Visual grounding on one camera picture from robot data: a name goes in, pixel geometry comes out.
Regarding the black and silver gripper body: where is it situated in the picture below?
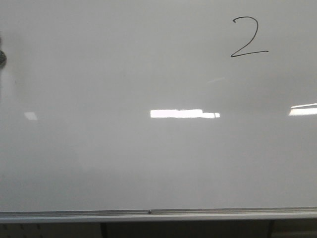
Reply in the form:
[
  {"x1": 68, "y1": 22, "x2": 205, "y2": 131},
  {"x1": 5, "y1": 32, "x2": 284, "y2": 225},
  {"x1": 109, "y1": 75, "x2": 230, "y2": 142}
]
[{"x1": 0, "y1": 38, "x2": 6, "y2": 69}]

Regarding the aluminium whiteboard bottom frame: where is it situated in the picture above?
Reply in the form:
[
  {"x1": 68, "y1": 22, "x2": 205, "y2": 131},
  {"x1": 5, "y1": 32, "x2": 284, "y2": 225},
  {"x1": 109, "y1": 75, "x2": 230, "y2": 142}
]
[{"x1": 0, "y1": 207, "x2": 317, "y2": 224}]

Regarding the white whiteboard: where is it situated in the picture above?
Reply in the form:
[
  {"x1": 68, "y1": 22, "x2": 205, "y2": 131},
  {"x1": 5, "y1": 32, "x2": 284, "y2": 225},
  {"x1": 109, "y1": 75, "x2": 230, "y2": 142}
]
[{"x1": 0, "y1": 0, "x2": 317, "y2": 212}]

